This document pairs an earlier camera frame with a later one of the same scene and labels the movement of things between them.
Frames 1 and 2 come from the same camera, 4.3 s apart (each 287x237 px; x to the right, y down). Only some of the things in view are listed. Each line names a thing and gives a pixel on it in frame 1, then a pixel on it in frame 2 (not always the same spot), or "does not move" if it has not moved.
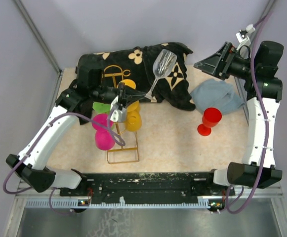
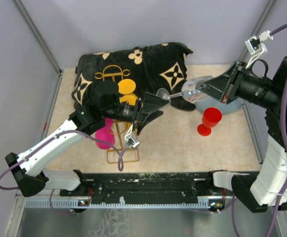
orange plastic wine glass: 128,82 does not move
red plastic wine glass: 211,117 does not move
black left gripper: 124,98 → 151,103
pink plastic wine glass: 104,138 does not move
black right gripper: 214,64 → 224,88
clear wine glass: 163,64 → 189,92
